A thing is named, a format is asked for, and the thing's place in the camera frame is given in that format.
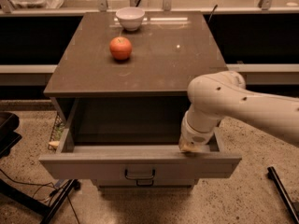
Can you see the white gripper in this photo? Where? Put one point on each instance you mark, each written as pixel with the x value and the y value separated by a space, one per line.
pixel 192 135

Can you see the white bowl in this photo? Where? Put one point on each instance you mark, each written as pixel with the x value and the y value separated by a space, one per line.
pixel 130 18

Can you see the black stand leg right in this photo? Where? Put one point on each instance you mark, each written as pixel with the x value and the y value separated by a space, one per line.
pixel 292 207

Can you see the black stand leg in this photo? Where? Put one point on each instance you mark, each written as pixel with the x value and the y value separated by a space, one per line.
pixel 292 207
pixel 47 212

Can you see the blue tape strip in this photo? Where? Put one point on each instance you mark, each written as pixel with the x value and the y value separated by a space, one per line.
pixel 59 183

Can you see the metal shelf rail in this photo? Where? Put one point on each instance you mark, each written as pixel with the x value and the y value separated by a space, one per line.
pixel 187 0

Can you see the grey top drawer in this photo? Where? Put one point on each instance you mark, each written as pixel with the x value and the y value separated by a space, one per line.
pixel 133 138

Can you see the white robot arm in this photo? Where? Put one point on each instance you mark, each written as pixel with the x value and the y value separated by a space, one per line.
pixel 224 94

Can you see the grey bottom drawer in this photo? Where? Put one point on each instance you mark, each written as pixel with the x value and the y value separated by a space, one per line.
pixel 102 184

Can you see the black chair base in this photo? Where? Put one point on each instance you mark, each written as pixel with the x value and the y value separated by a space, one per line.
pixel 9 122

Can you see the grey drawer cabinet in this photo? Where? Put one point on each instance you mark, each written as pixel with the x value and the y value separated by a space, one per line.
pixel 169 50

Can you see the red apple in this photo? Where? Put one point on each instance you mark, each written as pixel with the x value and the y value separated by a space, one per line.
pixel 120 48

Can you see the black stand leg left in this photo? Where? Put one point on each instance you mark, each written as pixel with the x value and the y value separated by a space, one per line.
pixel 47 212

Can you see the grey drawer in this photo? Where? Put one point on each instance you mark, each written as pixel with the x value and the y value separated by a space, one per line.
pixel 133 138
pixel 102 184

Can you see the wire basket with items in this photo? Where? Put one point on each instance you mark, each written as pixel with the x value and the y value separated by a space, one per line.
pixel 56 133

